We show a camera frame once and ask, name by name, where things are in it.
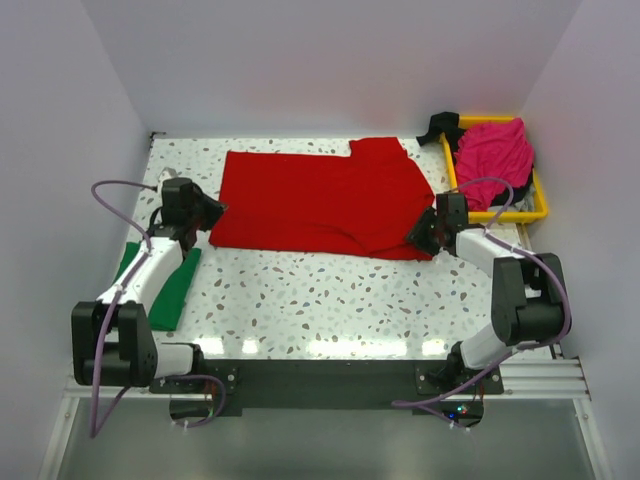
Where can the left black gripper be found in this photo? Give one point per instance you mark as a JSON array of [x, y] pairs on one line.
[[215, 209]]

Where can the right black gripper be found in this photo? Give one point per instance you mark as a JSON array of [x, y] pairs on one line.
[[417, 232]]

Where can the red t shirt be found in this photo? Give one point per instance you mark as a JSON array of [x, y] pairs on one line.
[[363, 204]]

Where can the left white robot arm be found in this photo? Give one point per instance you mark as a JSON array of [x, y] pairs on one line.
[[112, 339]]

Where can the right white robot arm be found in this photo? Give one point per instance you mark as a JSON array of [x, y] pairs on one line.
[[529, 302]]

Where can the folded green t shirt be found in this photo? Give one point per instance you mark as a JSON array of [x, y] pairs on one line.
[[168, 306]]

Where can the grey cloth in bin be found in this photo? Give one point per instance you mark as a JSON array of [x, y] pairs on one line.
[[528, 203]]

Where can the pink t shirt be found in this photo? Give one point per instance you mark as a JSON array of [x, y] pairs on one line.
[[497, 150]]

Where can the black t shirt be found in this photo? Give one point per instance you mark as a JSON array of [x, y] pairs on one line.
[[444, 123]]

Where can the yellow plastic bin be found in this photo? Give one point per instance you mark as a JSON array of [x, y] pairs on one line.
[[510, 215]]

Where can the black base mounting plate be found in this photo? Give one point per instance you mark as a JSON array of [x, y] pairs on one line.
[[240, 385]]

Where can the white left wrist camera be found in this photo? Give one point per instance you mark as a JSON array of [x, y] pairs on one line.
[[167, 174]]

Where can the aluminium rail frame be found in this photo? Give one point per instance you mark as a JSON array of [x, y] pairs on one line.
[[541, 427]]

